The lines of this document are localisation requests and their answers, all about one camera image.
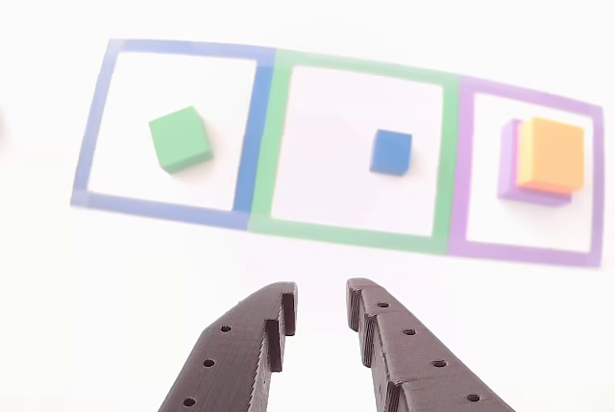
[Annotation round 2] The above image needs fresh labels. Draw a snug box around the small blue cube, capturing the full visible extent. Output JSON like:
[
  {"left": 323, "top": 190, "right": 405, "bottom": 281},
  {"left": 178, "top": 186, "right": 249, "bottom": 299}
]
[{"left": 368, "top": 129, "right": 413, "bottom": 177}]

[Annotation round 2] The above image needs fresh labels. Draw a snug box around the green cube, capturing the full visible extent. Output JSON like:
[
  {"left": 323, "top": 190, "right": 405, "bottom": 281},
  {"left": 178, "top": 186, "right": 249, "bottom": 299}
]
[{"left": 147, "top": 105, "right": 214, "bottom": 176}]

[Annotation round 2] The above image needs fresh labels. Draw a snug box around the green tape square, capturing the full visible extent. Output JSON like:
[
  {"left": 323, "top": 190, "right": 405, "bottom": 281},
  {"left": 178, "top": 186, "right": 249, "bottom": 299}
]
[{"left": 247, "top": 46, "right": 460, "bottom": 255}]

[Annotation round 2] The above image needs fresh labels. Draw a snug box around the purple tape square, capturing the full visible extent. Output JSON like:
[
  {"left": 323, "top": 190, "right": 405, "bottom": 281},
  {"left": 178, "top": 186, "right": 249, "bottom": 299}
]
[{"left": 446, "top": 74, "right": 605, "bottom": 269}]

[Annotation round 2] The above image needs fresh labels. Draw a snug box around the large purple cube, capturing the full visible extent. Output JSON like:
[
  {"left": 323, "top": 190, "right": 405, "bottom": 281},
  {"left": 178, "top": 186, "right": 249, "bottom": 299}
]
[{"left": 497, "top": 118, "right": 574, "bottom": 207}]

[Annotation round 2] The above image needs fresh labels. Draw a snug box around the orange cube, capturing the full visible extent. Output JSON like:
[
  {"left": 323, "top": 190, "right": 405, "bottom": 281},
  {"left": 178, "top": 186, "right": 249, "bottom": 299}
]
[{"left": 516, "top": 116, "right": 586, "bottom": 195}]

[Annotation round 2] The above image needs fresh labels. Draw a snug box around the blue tape square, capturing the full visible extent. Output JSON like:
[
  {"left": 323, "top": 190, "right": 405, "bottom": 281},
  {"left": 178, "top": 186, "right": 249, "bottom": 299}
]
[{"left": 69, "top": 37, "right": 278, "bottom": 231}]

